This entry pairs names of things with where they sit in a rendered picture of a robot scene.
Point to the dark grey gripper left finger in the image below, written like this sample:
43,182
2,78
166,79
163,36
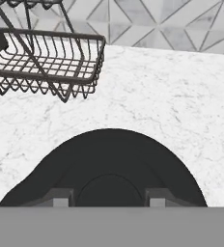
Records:
61,197

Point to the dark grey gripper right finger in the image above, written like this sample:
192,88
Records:
158,197

